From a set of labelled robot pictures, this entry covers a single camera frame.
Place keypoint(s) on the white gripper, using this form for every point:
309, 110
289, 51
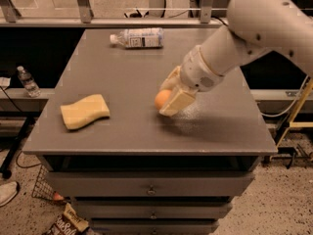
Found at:
195, 71

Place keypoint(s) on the orange fruit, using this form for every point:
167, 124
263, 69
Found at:
161, 98

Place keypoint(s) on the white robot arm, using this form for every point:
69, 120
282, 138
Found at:
255, 28

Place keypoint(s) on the yellow sponge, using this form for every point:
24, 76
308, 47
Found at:
84, 111

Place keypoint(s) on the clear plastic bottle lying down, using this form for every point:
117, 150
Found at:
151, 37

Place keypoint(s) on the grey drawer cabinet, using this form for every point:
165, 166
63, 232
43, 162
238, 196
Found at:
222, 131

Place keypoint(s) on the yellow metal stand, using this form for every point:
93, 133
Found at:
289, 122

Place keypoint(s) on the top grey drawer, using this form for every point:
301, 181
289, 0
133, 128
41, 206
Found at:
150, 183

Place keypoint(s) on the grey drawer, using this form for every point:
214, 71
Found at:
155, 209
153, 227
150, 183

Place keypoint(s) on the middle grey drawer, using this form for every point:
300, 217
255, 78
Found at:
155, 209

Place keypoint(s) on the small upright water bottle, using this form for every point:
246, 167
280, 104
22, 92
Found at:
28, 82

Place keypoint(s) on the bottom grey drawer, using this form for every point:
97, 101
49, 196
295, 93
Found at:
153, 227

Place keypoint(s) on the snack chip bag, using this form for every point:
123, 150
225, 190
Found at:
68, 223

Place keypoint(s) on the white shoe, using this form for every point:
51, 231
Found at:
8, 192

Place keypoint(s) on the wire mesh basket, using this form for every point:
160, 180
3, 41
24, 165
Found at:
42, 190

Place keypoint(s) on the metal railing frame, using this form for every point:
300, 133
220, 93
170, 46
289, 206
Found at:
112, 13

